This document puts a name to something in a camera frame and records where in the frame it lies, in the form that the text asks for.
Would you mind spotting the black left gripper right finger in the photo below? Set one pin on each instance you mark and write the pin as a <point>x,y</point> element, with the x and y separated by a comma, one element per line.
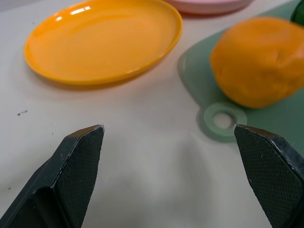
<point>273,175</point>

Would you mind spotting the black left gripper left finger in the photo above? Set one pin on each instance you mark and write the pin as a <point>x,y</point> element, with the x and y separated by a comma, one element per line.
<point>71,175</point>

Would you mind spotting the orange fruit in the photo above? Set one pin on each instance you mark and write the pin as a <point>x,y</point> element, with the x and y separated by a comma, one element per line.
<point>259,61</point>

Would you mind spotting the orange plastic plate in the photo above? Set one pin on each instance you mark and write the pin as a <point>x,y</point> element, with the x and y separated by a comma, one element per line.
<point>102,45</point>

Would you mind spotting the dark green object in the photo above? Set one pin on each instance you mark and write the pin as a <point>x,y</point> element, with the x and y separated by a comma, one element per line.
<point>298,14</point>

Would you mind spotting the pink plastic plate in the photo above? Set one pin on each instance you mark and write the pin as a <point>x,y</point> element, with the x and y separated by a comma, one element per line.
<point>209,4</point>

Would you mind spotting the green cutting board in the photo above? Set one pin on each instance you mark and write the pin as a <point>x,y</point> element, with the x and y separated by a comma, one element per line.
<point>280,118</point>

